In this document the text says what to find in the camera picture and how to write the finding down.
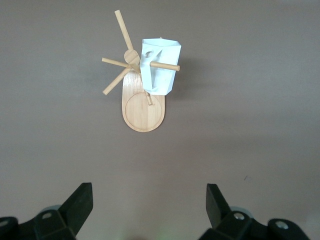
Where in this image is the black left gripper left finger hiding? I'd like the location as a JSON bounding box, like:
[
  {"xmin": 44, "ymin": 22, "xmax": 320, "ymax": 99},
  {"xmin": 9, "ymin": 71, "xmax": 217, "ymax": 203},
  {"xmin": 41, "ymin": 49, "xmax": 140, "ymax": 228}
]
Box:
[{"xmin": 17, "ymin": 182, "xmax": 95, "ymax": 240}]

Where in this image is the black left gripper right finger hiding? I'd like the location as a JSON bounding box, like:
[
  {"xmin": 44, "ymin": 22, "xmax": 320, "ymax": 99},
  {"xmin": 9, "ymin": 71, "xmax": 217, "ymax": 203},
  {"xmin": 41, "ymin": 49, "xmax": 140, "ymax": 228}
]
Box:
[{"xmin": 199, "ymin": 183, "xmax": 270, "ymax": 240}]

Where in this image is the white faceted cup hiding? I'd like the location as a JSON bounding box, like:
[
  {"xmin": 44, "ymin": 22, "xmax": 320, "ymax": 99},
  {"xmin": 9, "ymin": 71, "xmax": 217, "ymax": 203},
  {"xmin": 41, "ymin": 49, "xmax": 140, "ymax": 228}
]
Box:
[{"xmin": 139, "ymin": 37, "xmax": 182, "ymax": 96}]

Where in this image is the wooden cup rack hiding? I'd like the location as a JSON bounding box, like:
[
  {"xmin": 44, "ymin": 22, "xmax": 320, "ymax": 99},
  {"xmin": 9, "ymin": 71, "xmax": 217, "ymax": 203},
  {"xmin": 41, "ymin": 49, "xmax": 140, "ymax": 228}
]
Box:
[{"xmin": 101, "ymin": 9, "xmax": 181, "ymax": 133}]

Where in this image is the brown paper table cover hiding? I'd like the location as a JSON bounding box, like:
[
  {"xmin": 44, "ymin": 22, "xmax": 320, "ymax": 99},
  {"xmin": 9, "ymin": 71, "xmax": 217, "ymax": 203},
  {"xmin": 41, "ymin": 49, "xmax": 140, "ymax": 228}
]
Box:
[{"xmin": 0, "ymin": 0, "xmax": 320, "ymax": 240}]

